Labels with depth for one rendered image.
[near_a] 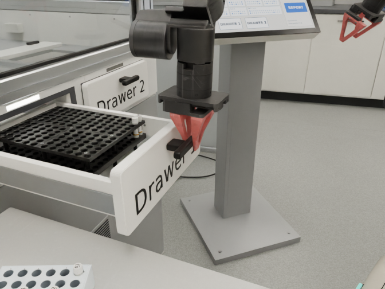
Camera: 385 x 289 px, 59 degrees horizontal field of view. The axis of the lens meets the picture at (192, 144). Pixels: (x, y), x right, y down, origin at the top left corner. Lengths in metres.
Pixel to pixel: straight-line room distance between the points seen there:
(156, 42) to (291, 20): 0.99
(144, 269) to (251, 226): 1.26
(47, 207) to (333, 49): 3.08
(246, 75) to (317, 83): 2.16
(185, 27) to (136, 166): 0.21
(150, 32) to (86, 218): 0.61
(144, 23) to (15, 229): 0.42
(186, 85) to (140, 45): 0.09
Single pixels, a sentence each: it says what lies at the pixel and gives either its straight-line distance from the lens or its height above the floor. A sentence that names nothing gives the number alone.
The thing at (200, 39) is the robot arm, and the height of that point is 1.08.
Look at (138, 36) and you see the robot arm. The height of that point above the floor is 1.08.
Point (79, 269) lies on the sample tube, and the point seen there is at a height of 0.81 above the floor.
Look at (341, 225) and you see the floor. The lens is 1.98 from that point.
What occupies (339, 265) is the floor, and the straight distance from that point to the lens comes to 1.74.
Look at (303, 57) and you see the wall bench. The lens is 3.54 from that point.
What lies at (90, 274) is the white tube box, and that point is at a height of 0.79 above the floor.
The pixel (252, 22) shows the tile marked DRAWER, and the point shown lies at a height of 1.00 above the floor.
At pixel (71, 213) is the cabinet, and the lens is 0.94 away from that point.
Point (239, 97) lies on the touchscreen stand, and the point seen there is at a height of 0.69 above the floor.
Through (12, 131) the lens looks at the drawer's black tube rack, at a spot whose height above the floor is 0.90.
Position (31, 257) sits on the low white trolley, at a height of 0.76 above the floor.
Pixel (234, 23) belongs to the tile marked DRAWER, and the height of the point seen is 1.01.
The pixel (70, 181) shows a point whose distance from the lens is 0.55.
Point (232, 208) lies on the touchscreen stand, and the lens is 1.78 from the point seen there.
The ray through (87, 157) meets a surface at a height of 0.90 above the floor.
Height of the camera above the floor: 1.16
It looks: 26 degrees down
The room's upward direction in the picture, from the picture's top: straight up
